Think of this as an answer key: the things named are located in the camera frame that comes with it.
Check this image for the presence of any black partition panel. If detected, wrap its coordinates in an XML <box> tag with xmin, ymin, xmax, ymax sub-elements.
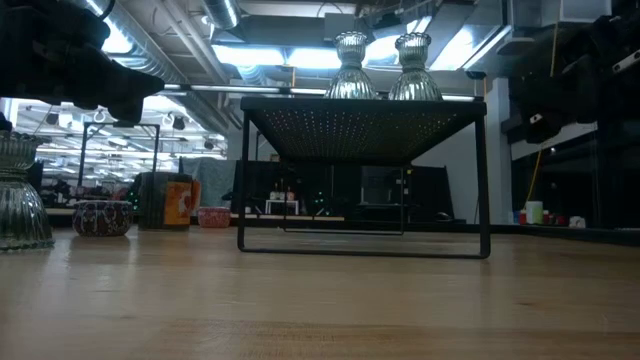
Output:
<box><xmin>232</xmin><ymin>159</ymin><xmax>454</xmax><ymax>224</ymax></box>

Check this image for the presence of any white plastic container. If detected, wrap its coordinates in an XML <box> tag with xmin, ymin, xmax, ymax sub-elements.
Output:
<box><xmin>524</xmin><ymin>200</ymin><xmax>545</xmax><ymax>225</ymax></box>

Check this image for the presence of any grey cloth cover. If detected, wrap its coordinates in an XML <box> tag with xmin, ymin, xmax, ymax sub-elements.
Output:
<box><xmin>178</xmin><ymin>157</ymin><xmax>237</xmax><ymax>211</ymax></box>

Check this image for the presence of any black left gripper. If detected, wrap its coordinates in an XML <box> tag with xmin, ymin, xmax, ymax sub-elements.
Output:
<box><xmin>0</xmin><ymin>0</ymin><xmax>166</xmax><ymax>124</ymax></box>

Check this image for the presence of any orange candle can silver lid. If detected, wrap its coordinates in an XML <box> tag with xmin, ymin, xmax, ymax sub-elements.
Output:
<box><xmin>138</xmin><ymin>172</ymin><xmax>201</xmax><ymax>231</ymax></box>

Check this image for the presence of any black background rig frame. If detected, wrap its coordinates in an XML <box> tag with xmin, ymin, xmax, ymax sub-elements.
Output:
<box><xmin>79</xmin><ymin>121</ymin><xmax>162</xmax><ymax>174</ymax></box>

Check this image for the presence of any ribbed glass candlestick holder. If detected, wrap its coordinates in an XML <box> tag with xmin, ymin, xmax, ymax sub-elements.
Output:
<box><xmin>388</xmin><ymin>32</ymin><xmax>444</xmax><ymax>102</ymax></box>
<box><xmin>0</xmin><ymin>130</ymin><xmax>55</xmax><ymax>251</ymax></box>
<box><xmin>324</xmin><ymin>30</ymin><xmax>379</xmax><ymax>100</ymax></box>

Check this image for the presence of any pink patterned candle tin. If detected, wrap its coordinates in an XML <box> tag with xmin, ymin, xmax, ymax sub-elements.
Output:
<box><xmin>197</xmin><ymin>206</ymin><xmax>232</xmax><ymax>229</ymax></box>

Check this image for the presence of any black aluminium table frame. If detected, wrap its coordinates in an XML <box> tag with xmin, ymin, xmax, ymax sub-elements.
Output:
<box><xmin>44</xmin><ymin>213</ymin><xmax>640</xmax><ymax>247</ymax></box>

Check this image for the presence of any purple patterned candle tin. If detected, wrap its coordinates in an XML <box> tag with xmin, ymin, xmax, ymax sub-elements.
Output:
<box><xmin>72</xmin><ymin>199</ymin><xmax>134</xmax><ymax>238</ymax></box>

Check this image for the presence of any small white stool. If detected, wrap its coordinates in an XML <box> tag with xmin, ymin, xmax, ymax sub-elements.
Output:
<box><xmin>264</xmin><ymin>198</ymin><xmax>300</xmax><ymax>216</ymax></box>

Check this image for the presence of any black perforated metal shelf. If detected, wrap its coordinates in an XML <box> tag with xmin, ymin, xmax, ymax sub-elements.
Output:
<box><xmin>237</xmin><ymin>95</ymin><xmax>492</xmax><ymax>260</ymax></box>

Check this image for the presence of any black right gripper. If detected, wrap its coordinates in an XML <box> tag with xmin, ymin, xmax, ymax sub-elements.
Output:
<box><xmin>510</xmin><ymin>14</ymin><xmax>640</xmax><ymax>146</ymax></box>

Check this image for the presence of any yellow power cable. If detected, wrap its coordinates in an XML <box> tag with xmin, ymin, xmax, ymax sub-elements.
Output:
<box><xmin>524</xmin><ymin>22</ymin><xmax>559</xmax><ymax>202</ymax></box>

